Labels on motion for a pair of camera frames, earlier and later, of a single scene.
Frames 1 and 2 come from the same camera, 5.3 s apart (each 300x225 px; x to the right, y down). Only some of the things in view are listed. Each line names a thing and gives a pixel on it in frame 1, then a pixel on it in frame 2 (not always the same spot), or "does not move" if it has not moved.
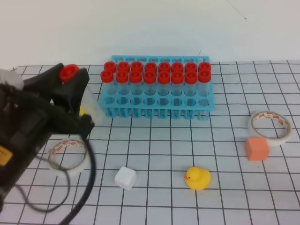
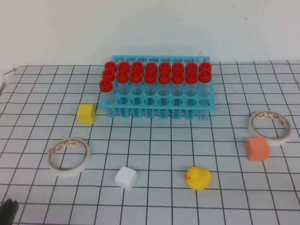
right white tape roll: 272,141 does not move
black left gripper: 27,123 to 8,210
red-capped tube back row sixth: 177,67 does not move
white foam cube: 126,177 does not move
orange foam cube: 257,148 does not move
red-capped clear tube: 89,99 to 108,97
